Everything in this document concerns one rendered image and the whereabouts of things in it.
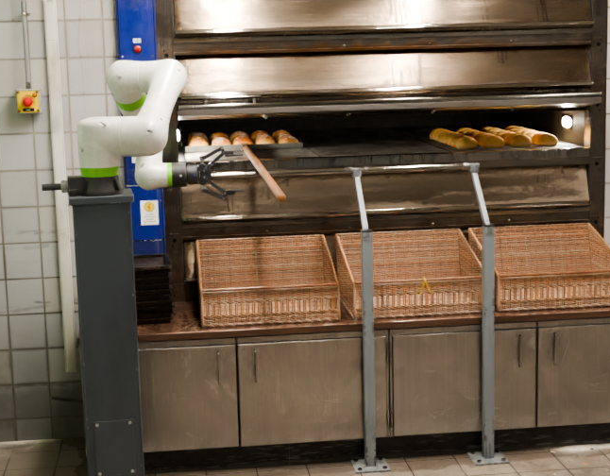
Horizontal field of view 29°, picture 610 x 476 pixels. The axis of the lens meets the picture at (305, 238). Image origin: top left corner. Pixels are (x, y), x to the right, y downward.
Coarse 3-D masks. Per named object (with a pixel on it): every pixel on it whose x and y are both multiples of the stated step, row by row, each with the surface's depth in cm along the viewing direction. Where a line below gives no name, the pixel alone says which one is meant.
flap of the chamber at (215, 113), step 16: (192, 112) 483; (208, 112) 484; (224, 112) 484; (240, 112) 485; (256, 112) 486; (272, 112) 487; (288, 112) 488; (304, 112) 491; (320, 112) 495; (336, 112) 498; (352, 112) 502; (368, 112) 505; (384, 112) 509; (400, 112) 513
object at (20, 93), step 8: (16, 96) 481; (24, 96) 481; (32, 96) 482; (40, 96) 483; (16, 104) 482; (32, 104) 482; (40, 104) 483; (16, 112) 483; (24, 112) 483; (32, 112) 483; (40, 112) 483
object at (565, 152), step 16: (240, 160) 507; (272, 160) 505; (288, 160) 506; (304, 160) 507; (320, 160) 507; (336, 160) 508; (352, 160) 509; (368, 160) 510; (384, 160) 511; (400, 160) 512; (416, 160) 512; (432, 160) 513; (448, 160) 514; (464, 160) 515; (480, 160) 516; (496, 160) 517
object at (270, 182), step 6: (246, 150) 520; (252, 156) 492; (252, 162) 480; (258, 162) 466; (258, 168) 453; (264, 168) 448; (264, 174) 429; (264, 180) 421; (270, 180) 409; (270, 186) 399; (276, 186) 393; (276, 192) 382; (282, 192) 381; (282, 198) 375
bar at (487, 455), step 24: (312, 168) 471; (336, 168) 471; (360, 168) 471; (384, 168) 473; (408, 168) 474; (432, 168) 475; (456, 168) 477; (360, 192) 467; (480, 192) 471; (360, 216) 462; (480, 456) 477; (504, 456) 476
